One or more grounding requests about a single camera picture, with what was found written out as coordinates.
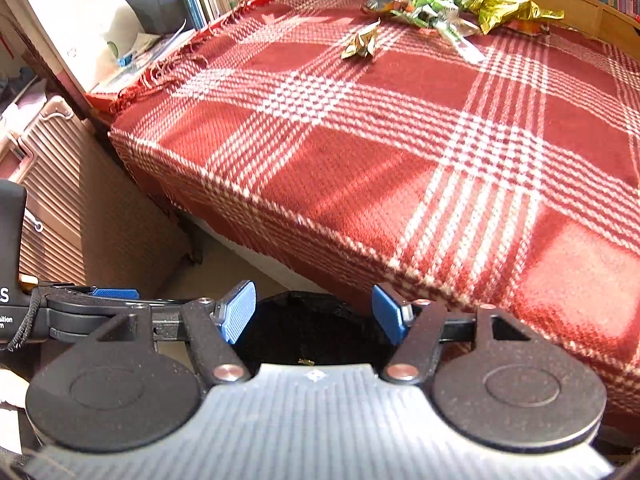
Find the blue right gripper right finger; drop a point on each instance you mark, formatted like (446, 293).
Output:
(392, 312)

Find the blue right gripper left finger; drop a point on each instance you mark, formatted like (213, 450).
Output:
(235, 309)

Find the green white wrapper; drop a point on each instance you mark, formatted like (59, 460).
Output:
(445, 17)

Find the large gold foil wrapper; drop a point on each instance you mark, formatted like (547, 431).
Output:
(494, 13)

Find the black lined trash bin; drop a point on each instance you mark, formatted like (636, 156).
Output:
(307, 328)

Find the pink ribbed suitcase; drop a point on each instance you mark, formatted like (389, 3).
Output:
(51, 157)

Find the red white plaid blanket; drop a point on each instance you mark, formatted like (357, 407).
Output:
(512, 182)

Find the wooden desk organizer with drawers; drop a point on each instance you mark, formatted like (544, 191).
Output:
(598, 19)

